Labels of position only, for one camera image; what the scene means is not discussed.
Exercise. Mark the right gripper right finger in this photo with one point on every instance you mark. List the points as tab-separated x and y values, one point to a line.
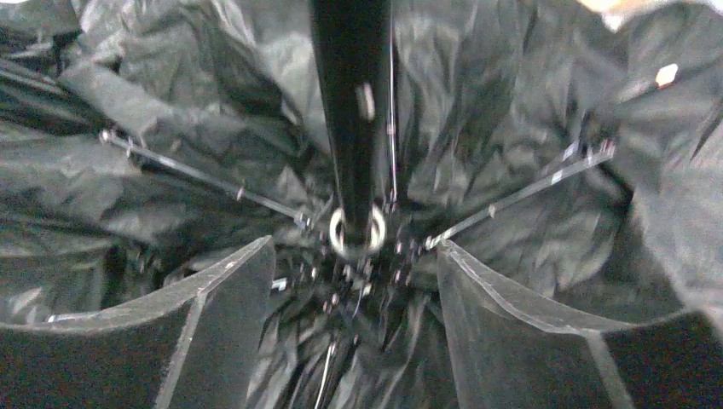
511	347

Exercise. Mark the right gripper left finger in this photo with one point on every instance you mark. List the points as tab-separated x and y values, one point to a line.
191	344

